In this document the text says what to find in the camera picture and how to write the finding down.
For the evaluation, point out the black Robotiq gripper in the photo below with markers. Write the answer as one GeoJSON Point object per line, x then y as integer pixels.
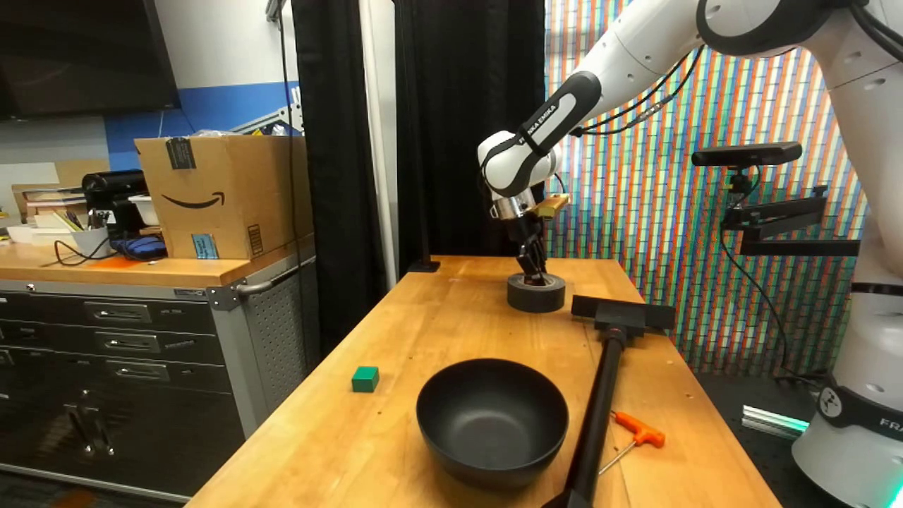
{"type": "Point", "coordinates": [538, 232]}

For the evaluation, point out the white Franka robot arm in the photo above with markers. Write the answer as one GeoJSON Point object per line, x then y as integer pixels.
{"type": "Point", "coordinates": [848, 188]}

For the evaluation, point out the black curtain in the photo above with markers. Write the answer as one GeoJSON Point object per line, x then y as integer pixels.
{"type": "Point", "coordinates": [340, 171]}
{"type": "Point", "coordinates": [469, 124]}

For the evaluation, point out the black bowl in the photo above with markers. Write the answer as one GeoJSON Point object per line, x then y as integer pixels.
{"type": "Point", "coordinates": [491, 425]}

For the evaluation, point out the small green cube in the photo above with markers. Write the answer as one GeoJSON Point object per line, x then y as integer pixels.
{"type": "Point", "coordinates": [364, 379]}

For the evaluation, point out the metal bar with green glow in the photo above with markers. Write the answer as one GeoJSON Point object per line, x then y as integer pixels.
{"type": "Point", "coordinates": [775, 423]}

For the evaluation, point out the Amazon cardboard box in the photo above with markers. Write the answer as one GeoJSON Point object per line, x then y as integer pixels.
{"type": "Point", "coordinates": [227, 200]}

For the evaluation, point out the blue flat item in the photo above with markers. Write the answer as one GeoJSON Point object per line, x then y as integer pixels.
{"type": "Point", "coordinates": [141, 246]}

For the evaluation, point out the black desktop device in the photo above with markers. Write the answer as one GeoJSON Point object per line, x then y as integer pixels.
{"type": "Point", "coordinates": [116, 201]}

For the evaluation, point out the gray tool cabinet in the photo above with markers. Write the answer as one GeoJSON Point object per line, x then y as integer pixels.
{"type": "Point", "coordinates": [115, 376]}

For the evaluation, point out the wooden camera mount block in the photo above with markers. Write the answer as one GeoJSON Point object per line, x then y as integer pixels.
{"type": "Point", "coordinates": [553, 207]}

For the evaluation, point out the black stereo camera bar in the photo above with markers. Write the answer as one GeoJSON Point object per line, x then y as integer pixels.
{"type": "Point", "coordinates": [748, 153]}

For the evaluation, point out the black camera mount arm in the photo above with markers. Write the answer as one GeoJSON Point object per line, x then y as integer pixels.
{"type": "Point", "coordinates": [792, 231]}

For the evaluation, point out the wall-mounted black screen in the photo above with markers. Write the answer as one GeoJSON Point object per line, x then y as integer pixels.
{"type": "Point", "coordinates": [86, 53]}

